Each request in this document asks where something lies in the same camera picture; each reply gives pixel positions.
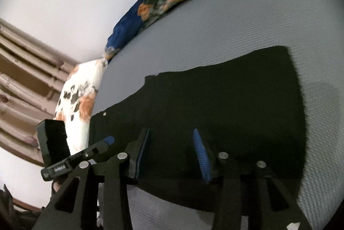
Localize black pants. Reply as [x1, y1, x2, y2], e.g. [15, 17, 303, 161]
[89, 45, 307, 211]

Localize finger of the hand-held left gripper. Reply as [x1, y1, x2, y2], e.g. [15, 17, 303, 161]
[82, 136, 116, 162]

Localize beige patterned curtain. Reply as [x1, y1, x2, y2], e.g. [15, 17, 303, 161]
[0, 17, 78, 166]

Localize white floral pillow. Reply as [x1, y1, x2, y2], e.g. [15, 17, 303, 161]
[54, 59, 108, 163]

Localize dark cloth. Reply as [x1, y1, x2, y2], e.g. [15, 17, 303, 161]
[0, 184, 46, 230]

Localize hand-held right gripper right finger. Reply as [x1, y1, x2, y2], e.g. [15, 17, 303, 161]
[193, 128, 313, 230]

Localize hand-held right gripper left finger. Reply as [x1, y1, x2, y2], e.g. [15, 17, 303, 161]
[32, 126, 151, 230]

